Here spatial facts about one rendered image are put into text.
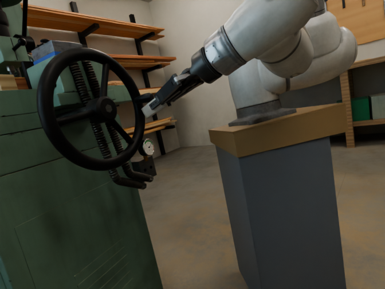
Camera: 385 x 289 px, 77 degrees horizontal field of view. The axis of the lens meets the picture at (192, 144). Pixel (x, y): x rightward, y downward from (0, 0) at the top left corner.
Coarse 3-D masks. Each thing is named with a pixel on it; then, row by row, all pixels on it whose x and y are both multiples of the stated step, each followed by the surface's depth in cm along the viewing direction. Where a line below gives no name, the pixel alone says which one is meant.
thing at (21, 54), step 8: (0, 40) 66; (8, 40) 68; (16, 40) 70; (0, 48) 66; (8, 48) 68; (24, 48) 71; (0, 56) 67; (8, 56) 68; (16, 56) 69; (24, 56) 71; (0, 64) 69; (8, 64) 70; (16, 64) 72; (0, 72) 77; (8, 72) 78
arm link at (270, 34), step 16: (256, 0) 42; (272, 0) 40; (288, 0) 40; (304, 0) 40; (240, 16) 44; (256, 16) 42; (272, 16) 41; (288, 16) 41; (304, 16) 41; (240, 32) 44; (256, 32) 43; (272, 32) 43; (288, 32) 43; (240, 48) 46; (256, 48) 45; (272, 48) 46; (288, 48) 48
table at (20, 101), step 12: (0, 96) 55; (12, 96) 57; (24, 96) 60; (36, 96) 62; (60, 96) 58; (72, 96) 60; (108, 96) 70; (120, 96) 87; (0, 108) 55; (12, 108) 57; (24, 108) 59; (36, 108) 62; (60, 108) 65
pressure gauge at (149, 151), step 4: (144, 140) 86; (148, 140) 88; (140, 144) 86; (144, 144) 86; (148, 144) 88; (152, 144) 90; (140, 148) 86; (144, 148) 86; (148, 148) 88; (152, 148) 90; (140, 152) 87; (144, 152) 86; (148, 152) 88; (152, 152) 90; (144, 156) 89
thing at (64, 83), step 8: (40, 64) 61; (80, 64) 63; (96, 64) 68; (32, 72) 63; (40, 72) 61; (64, 72) 59; (96, 72) 67; (32, 80) 64; (64, 80) 59; (72, 80) 61; (32, 88) 65; (56, 88) 60; (64, 88) 59; (72, 88) 61; (88, 88) 65
